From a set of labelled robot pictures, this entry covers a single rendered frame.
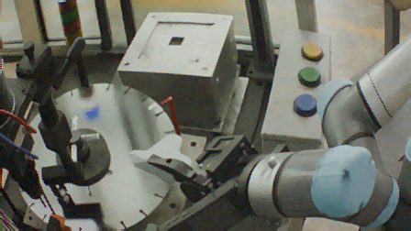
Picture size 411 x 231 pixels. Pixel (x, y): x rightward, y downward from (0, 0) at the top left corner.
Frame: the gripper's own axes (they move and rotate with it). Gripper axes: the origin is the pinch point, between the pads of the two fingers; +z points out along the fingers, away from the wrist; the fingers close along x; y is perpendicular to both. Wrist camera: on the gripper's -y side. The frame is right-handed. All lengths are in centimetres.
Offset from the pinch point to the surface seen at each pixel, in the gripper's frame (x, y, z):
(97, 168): 3.8, 0.1, 13.9
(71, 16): 25.6, 19.3, 30.3
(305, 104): -10.3, 31.3, 2.3
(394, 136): -86, 110, 48
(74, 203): 2.9, -8.1, 14.2
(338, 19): -57, 164, 96
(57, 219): 4.4, -14.2, 11.1
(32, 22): 31, 26, 68
